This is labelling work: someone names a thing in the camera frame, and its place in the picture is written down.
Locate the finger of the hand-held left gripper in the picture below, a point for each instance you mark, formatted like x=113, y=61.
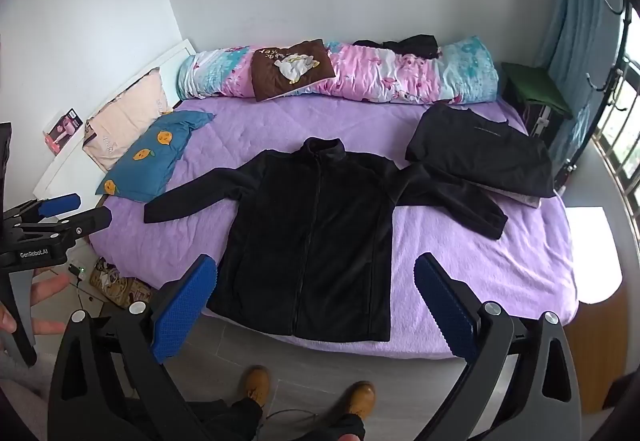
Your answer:
x=92, y=220
x=60, y=204

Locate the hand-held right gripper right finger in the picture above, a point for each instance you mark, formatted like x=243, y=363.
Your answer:
x=447, y=306

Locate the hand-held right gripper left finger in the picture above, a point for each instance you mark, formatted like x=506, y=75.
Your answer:
x=182, y=306

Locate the black fleece jacket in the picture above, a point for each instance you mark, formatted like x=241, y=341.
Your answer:
x=310, y=231

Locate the person's left forearm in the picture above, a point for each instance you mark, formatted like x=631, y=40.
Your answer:
x=22, y=386

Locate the person's left hand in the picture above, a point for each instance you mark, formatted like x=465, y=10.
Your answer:
x=50, y=288

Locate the black charger with green light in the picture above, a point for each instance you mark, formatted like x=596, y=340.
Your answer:
x=76, y=269

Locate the pink product box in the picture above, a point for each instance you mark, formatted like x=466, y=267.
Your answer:
x=65, y=128

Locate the blue orange-print pillow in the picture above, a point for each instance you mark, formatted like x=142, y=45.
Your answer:
x=165, y=163

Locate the pale pink pillow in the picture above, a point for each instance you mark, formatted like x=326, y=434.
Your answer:
x=125, y=121

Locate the person's left tan shoe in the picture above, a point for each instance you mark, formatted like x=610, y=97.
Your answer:
x=257, y=386

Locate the person's tan shoe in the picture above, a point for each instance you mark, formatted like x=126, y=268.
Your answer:
x=361, y=400
x=257, y=386

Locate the person's left leg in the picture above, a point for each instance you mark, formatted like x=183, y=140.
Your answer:
x=230, y=421

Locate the person's leg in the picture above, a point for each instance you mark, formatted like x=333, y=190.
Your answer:
x=349, y=428
x=230, y=421

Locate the person's right tan shoe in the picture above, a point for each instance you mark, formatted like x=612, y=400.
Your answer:
x=361, y=400

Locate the person's right leg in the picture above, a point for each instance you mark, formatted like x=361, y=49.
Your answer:
x=349, y=428

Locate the white-topped wooden cabinet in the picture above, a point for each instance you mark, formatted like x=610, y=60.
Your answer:
x=595, y=251

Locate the folded black shirt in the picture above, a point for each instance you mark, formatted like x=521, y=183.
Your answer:
x=480, y=151

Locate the purple bed sheet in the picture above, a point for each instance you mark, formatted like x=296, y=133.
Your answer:
x=240, y=131

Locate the white headboard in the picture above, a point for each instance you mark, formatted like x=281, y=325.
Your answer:
x=170, y=61

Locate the white metal stool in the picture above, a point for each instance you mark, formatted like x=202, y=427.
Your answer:
x=542, y=122

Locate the metal window railing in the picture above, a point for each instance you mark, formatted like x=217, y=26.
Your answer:
x=617, y=171

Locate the brown duck print cushion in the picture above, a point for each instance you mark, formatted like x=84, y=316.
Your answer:
x=280, y=83

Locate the green cloth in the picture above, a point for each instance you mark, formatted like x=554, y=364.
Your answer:
x=535, y=86

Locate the rolled floral quilt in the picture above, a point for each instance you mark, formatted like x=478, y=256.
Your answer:
x=370, y=71

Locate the crumpled black garment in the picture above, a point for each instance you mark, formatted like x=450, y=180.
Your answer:
x=417, y=46

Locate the black metal coat rack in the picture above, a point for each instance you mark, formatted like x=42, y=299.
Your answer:
x=622, y=61

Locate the light blue curtain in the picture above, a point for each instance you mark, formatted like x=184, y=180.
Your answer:
x=575, y=21

